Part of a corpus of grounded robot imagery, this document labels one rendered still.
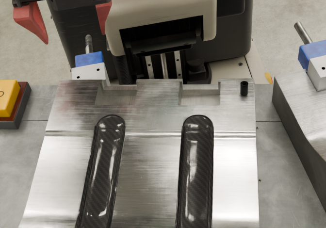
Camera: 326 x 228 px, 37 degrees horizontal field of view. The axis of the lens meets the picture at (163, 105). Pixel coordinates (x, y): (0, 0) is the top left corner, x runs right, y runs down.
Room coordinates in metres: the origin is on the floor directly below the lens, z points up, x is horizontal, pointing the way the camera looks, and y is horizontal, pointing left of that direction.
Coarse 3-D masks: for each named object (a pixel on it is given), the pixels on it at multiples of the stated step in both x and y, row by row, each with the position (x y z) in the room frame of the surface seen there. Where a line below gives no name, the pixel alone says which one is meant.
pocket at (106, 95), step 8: (104, 88) 0.45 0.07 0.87; (112, 88) 0.45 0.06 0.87; (120, 88) 0.45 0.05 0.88; (128, 88) 0.44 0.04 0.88; (136, 88) 0.44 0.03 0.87; (104, 96) 0.45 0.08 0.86; (112, 96) 0.45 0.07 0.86; (120, 96) 0.44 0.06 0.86; (128, 96) 0.44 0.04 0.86; (96, 104) 0.42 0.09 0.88; (104, 104) 0.43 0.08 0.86; (112, 104) 0.43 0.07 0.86; (120, 104) 0.43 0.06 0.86; (128, 104) 0.43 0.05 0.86
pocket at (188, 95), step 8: (184, 88) 0.43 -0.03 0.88; (192, 88) 0.42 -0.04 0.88; (200, 88) 0.42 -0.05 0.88; (208, 88) 0.42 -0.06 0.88; (216, 88) 0.42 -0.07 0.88; (184, 96) 0.42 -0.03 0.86; (192, 96) 0.42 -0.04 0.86; (200, 96) 0.42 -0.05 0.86; (208, 96) 0.42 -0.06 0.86; (216, 96) 0.41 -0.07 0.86; (184, 104) 0.41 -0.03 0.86; (192, 104) 0.41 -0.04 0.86; (200, 104) 0.41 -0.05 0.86; (208, 104) 0.40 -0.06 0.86; (216, 104) 0.40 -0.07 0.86
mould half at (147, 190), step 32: (64, 96) 0.44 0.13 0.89; (96, 96) 0.43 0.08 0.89; (160, 96) 0.41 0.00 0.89; (224, 96) 0.39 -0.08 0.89; (64, 128) 0.38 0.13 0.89; (128, 128) 0.37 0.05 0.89; (160, 128) 0.36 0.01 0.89; (224, 128) 0.34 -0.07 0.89; (64, 160) 0.34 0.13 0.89; (128, 160) 0.32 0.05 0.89; (160, 160) 0.31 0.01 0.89; (224, 160) 0.30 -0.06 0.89; (256, 160) 0.29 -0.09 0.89; (32, 192) 0.30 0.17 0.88; (64, 192) 0.29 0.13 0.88; (128, 192) 0.28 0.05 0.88; (160, 192) 0.27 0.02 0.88; (224, 192) 0.26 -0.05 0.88; (256, 192) 0.25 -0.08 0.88; (32, 224) 0.26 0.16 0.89; (64, 224) 0.25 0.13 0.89; (128, 224) 0.24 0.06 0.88; (160, 224) 0.23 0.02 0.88; (224, 224) 0.22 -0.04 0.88; (256, 224) 0.22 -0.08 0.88
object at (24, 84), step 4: (20, 84) 0.54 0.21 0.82; (24, 84) 0.54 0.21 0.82; (20, 88) 0.53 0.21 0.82; (24, 88) 0.53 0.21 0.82; (20, 92) 0.52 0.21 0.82; (20, 96) 0.51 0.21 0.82; (16, 100) 0.51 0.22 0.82; (20, 100) 0.51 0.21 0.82; (16, 104) 0.50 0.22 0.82; (16, 108) 0.49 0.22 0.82; (12, 112) 0.48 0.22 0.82; (16, 112) 0.48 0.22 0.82; (12, 116) 0.48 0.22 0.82; (0, 120) 0.47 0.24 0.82; (4, 120) 0.47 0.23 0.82; (8, 120) 0.47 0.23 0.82; (12, 120) 0.47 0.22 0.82
